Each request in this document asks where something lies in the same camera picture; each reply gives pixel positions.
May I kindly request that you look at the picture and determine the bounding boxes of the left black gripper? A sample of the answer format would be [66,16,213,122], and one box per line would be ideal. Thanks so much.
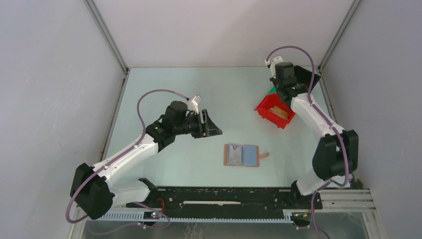
[174,109,222,139]

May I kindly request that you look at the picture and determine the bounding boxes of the pale blue patterned card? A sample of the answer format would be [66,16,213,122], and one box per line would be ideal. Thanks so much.
[227,144,242,165]

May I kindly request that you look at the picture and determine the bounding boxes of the brown leather card holder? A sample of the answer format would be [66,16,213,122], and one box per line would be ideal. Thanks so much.
[223,144,270,167]

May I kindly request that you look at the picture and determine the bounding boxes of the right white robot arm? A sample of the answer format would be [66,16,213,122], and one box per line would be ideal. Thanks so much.
[265,56,359,208]

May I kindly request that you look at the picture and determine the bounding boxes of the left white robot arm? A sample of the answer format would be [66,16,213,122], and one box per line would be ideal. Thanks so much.
[69,95,223,220]

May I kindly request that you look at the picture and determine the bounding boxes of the cards in red bin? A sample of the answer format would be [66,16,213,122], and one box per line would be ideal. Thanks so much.
[269,106,289,120]

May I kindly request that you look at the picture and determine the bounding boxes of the green plastic bin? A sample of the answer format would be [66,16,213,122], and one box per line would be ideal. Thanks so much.
[268,87,277,94]

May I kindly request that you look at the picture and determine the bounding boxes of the black plastic bin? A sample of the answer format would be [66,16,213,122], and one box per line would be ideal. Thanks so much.
[294,65,321,91]

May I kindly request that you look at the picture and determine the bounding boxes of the red plastic bin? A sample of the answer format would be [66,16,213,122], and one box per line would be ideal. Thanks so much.
[255,93,296,129]

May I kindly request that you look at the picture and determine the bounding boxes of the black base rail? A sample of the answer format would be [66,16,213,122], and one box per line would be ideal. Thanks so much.
[140,178,322,219]

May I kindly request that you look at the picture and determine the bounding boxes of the grey cable duct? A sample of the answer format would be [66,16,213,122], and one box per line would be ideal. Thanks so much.
[96,210,293,223]

